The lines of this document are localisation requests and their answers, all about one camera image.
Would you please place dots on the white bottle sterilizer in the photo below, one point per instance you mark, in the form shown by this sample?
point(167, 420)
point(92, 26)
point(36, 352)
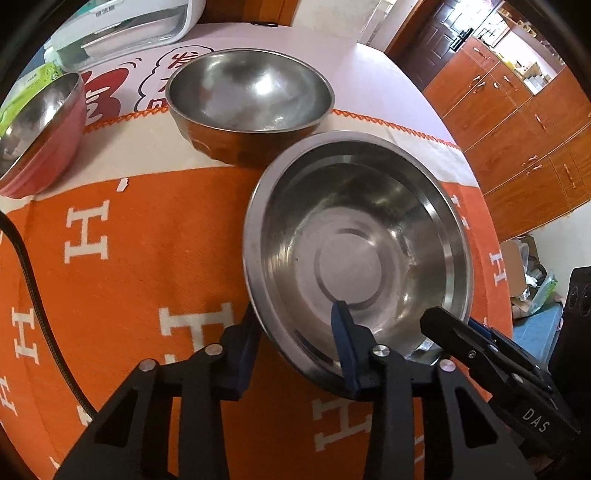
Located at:
point(138, 27)

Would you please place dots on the pink steel bowl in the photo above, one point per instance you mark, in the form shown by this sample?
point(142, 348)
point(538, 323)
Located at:
point(32, 124)

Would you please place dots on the dark wooden door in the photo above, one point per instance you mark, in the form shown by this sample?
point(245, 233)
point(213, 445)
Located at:
point(429, 32)

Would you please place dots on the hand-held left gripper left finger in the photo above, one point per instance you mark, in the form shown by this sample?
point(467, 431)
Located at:
point(240, 364)

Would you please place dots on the green wipes packet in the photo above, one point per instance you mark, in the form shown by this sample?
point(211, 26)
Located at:
point(34, 78)

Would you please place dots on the shelf of small items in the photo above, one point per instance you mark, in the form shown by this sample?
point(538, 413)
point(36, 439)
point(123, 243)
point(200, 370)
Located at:
point(521, 46)

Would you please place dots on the wooden sliding door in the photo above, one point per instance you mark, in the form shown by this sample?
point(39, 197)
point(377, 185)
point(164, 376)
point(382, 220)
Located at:
point(277, 11)

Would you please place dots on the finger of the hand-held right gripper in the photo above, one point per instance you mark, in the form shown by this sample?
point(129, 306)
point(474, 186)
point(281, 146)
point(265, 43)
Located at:
point(457, 337)
point(496, 337)

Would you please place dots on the cardboard box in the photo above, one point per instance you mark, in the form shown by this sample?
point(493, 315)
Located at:
point(510, 258)

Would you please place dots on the wooden cabinet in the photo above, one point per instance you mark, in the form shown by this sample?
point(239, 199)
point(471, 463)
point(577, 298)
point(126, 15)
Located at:
point(517, 138)

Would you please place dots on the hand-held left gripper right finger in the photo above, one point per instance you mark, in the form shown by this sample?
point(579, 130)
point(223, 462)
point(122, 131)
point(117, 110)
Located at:
point(344, 341)

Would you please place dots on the wide steel basin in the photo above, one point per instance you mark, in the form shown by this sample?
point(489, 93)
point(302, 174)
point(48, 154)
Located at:
point(351, 258)

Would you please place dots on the orange patterned cloth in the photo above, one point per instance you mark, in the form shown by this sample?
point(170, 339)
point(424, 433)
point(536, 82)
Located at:
point(138, 258)

